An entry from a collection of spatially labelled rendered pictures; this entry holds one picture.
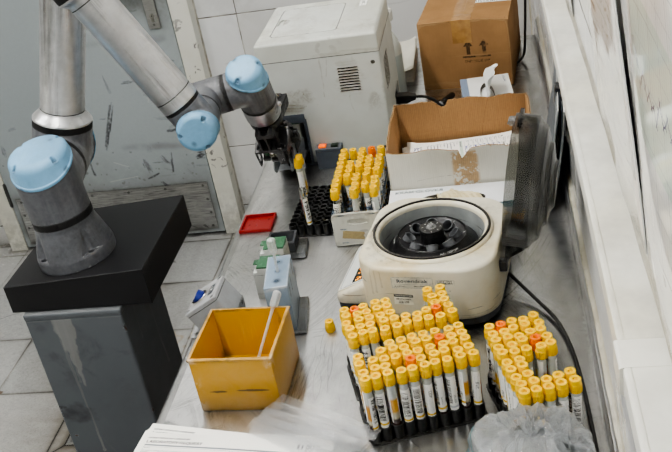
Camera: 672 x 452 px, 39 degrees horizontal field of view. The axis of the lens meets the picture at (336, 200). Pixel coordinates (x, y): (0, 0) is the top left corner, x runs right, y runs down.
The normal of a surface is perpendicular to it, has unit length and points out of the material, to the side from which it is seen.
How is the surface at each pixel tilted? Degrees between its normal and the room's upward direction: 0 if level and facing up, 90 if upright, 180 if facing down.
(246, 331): 90
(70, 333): 90
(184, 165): 90
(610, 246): 0
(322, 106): 90
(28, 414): 0
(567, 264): 0
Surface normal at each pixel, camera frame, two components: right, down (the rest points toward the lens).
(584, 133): -0.17, -0.87
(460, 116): -0.14, 0.53
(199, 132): 0.07, 0.44
